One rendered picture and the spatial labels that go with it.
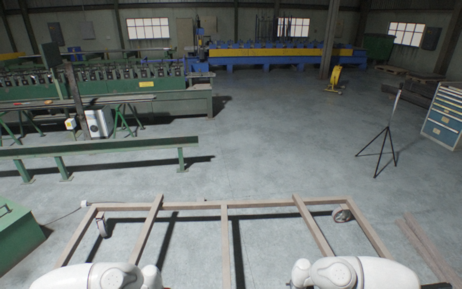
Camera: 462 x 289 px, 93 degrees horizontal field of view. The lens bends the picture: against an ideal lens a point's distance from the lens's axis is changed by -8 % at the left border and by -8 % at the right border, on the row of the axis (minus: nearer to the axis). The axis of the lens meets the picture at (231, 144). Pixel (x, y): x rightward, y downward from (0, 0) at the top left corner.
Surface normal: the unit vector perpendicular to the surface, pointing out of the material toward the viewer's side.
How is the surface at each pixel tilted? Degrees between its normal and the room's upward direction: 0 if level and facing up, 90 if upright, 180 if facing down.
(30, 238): 90
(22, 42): 90
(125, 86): 90
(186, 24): 90
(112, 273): 37
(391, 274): 21
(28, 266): 0
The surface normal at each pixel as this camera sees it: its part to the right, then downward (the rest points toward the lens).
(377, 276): -0.12, -0.54
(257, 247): 0.00, -0.88
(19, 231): 0.94, 0.16
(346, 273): -0.32, -0.49
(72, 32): 0.15, 0.47
